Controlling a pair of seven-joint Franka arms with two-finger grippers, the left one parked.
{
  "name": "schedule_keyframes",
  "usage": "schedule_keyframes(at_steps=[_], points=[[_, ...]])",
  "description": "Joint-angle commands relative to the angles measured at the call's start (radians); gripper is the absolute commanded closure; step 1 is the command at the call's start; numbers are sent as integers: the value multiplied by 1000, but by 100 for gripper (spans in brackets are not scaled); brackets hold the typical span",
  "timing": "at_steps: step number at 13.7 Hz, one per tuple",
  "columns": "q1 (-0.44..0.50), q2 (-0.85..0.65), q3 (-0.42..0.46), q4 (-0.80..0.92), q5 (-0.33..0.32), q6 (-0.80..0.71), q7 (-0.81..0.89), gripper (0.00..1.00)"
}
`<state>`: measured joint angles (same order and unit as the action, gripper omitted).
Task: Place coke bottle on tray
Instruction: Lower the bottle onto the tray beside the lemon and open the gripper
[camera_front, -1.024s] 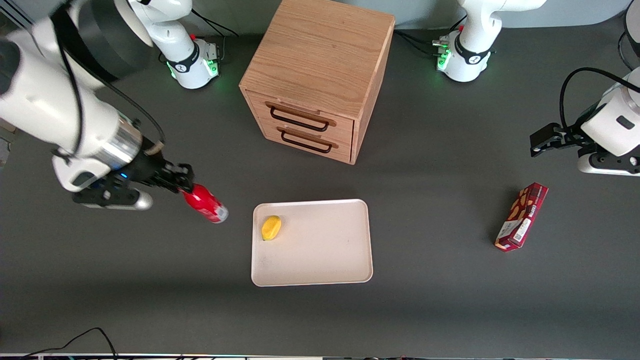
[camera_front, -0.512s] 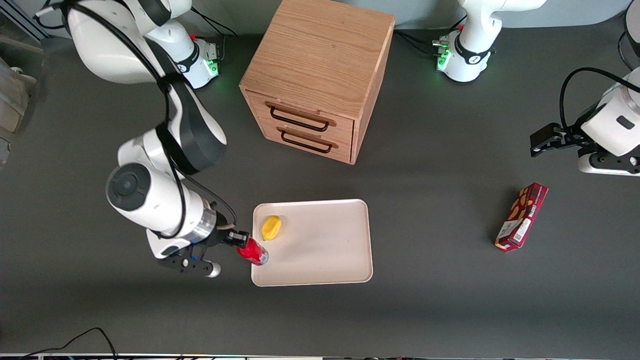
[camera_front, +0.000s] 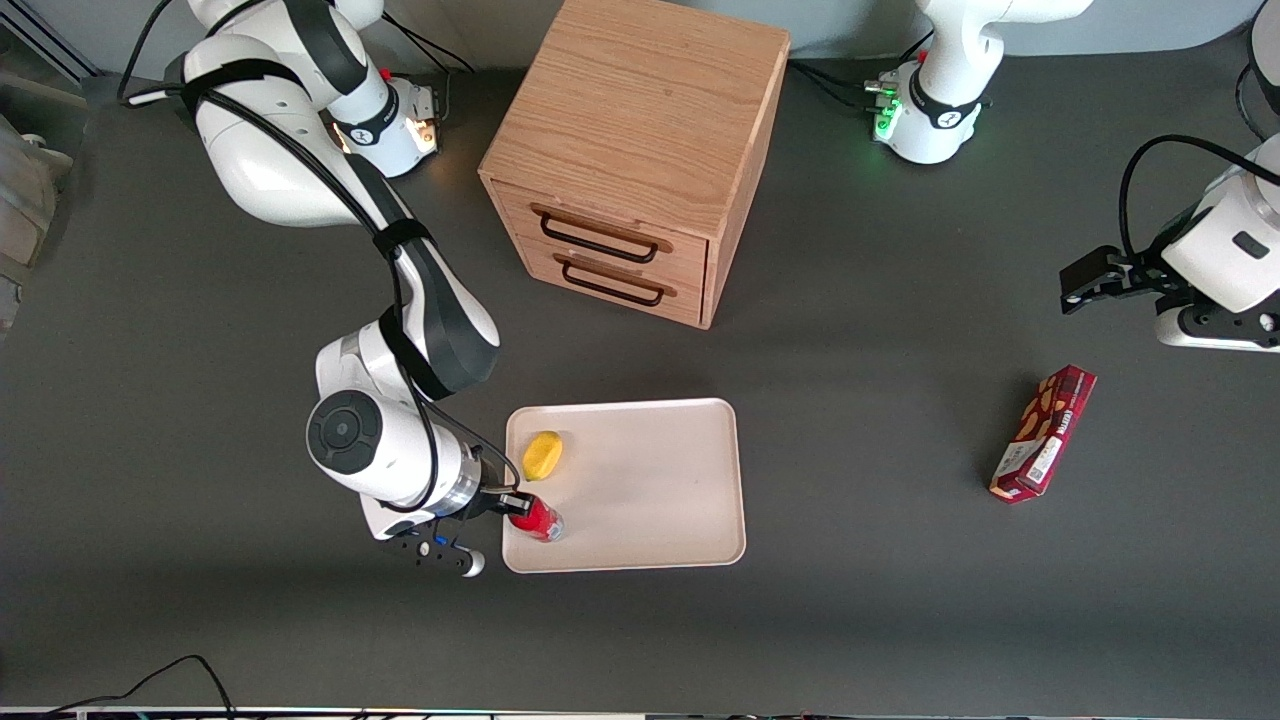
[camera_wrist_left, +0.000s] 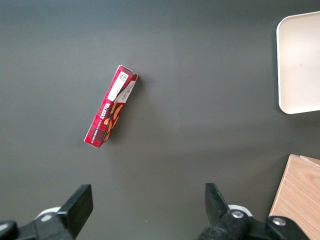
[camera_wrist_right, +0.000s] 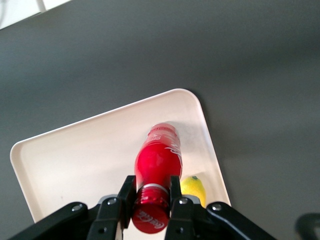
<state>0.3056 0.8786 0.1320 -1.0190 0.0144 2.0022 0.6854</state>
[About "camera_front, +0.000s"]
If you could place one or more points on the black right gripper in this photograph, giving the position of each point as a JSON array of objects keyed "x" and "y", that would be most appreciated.
[{"x": 492, "y": 500}]

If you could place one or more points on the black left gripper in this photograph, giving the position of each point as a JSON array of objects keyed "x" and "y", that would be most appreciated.
[{"x": 1137, "y": 275}]

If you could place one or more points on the red coke bottle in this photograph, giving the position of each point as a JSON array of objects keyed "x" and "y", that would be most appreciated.
[{"x": 545, "y": 522}]

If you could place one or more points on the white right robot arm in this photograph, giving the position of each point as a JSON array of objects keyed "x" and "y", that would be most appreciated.
[{"x": 290, "y": 160}]

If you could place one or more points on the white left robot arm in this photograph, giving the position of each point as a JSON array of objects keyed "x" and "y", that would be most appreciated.
[{"x": 960, "y": 60}]

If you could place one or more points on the cream plastic tray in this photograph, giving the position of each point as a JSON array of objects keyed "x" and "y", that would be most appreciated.
[{"x": 650, "y": 490}]

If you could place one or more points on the yellow lemon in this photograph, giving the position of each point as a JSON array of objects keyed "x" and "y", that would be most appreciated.
[{"x": 542, "y": 456}]

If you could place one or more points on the red snack box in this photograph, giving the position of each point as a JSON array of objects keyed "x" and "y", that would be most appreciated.
[{"x": 1043, "y": 432}]

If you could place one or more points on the wooden drawer cabinet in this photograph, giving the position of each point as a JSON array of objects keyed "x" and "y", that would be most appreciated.
[{"x": 640, "y": 110}]

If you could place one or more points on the grey beige bundle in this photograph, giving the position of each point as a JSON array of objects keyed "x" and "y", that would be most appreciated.
[{"x": 25, "y": 200}]

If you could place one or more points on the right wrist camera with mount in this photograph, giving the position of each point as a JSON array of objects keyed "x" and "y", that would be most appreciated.
[{"x": 445, "y": 555}]

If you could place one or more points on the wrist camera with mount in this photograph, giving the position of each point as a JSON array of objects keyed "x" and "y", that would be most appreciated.
[
  {"x": 1215, "y": 328},
  {"x": 445, "y": 555}
]

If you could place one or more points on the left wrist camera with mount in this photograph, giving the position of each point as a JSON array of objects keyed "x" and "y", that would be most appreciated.
[{"x": 1215, "y": 328}]

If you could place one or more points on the aluminium frame profile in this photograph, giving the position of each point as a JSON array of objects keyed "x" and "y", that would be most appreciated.
[{"x": 50, "y": 50}]

